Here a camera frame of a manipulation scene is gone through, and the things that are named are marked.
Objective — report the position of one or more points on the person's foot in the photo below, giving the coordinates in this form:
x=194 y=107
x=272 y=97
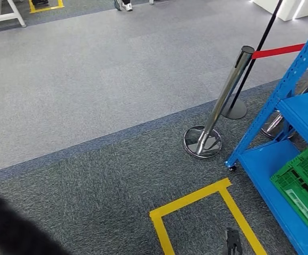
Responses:
x=127 y=5
x=117 y=5

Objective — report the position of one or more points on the yellow floor tape square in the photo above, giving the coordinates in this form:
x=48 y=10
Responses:
x=191 y=202

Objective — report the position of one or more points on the short red barrier belt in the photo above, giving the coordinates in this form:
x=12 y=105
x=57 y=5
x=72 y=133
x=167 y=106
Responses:
x=276 y=52

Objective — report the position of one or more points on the blue metal shelf rack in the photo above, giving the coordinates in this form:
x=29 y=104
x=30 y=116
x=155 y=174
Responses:
x=302 y=112

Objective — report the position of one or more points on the white display plinth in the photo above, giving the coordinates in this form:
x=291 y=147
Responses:
x=289 y=8

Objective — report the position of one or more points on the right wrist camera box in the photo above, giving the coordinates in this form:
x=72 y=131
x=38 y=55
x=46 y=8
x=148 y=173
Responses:
x=233 y=243

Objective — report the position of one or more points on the white table frame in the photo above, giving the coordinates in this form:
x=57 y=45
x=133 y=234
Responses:
x=16 y=14

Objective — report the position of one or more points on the black stanchion post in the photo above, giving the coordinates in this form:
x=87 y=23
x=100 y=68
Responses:
x=235 y=107

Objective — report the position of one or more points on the black out-of-focus object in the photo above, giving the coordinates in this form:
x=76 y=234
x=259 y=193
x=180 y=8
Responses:
x=11 y=232

